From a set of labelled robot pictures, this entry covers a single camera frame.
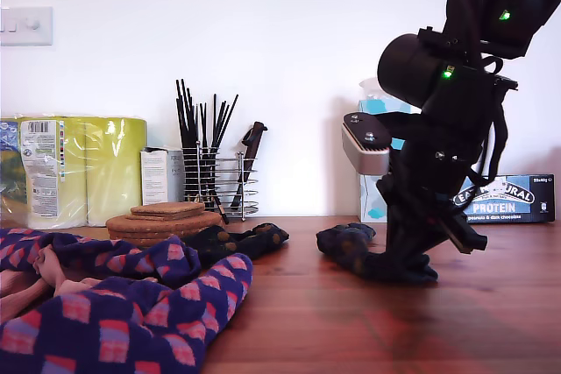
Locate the small white carton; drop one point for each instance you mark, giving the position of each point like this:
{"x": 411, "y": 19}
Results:
{"x": 153, "y": 177}

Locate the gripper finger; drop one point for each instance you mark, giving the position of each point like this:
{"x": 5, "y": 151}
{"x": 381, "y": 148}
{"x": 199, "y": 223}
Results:
{"x": 421, "y": 234}
{"x": 398, "y": 229}

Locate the grey cloud tissue box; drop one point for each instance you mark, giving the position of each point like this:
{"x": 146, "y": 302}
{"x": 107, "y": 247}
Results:
{"x": 370, "y": 203}

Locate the black protein bar box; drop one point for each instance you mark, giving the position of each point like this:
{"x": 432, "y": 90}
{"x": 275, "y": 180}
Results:
{"x": 526, "y": 203}

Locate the navy sock with brown dots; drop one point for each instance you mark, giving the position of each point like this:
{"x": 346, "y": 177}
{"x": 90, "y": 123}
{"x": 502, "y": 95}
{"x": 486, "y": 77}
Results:
{"x": 346, "y": 247}
{"x": 228, "y": 244}

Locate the black tipped wooden brush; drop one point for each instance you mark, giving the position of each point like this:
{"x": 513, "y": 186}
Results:
{"x": 222, "y": 214}

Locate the thin black stick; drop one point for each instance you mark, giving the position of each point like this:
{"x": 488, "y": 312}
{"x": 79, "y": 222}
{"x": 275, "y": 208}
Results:
{"x": 180, "y": 115}
{"x": 185, "y": 115}
{"x": 205, "y": 129}
{"x": 228, "y": 120}
{"x": 191, "y": 124}
{"x": 215, "y": 124}

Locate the yellow paper towel pack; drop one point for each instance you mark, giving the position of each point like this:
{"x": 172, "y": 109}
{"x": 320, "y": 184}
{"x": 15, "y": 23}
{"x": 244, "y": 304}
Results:
{"x": 109, "y": 164}

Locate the round cork trivet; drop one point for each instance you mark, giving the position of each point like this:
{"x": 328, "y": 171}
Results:
{"x": 210, "y": 231}
{"x": 140, "y": 242}
{"x": 118, "y": 221}

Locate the plain pink ribbed sock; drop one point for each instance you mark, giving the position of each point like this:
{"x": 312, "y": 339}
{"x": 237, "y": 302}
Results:
{"x": 17, "y": 295}
{"x": 50, "y": 273}

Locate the purple sock with pink squares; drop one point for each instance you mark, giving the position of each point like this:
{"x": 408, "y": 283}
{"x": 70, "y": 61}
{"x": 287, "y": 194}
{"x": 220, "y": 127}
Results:
{"x": 109, "y": 326}
{"x": 109, "y": 260}

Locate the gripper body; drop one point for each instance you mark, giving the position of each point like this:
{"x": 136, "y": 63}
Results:
{"x": 438, "y": 181}

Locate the white wall switch plate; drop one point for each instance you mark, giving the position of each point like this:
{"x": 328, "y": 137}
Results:
{"x": 26, "y": 28}

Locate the white tissue sheet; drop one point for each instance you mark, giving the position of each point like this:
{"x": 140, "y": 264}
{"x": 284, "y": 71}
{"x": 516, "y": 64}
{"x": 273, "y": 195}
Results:
{"x": 368, "y": 91}

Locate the square cork coaster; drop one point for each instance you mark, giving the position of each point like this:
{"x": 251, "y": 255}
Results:
{"x": 144, "y": 214}
{"x": 175, "y": 206}

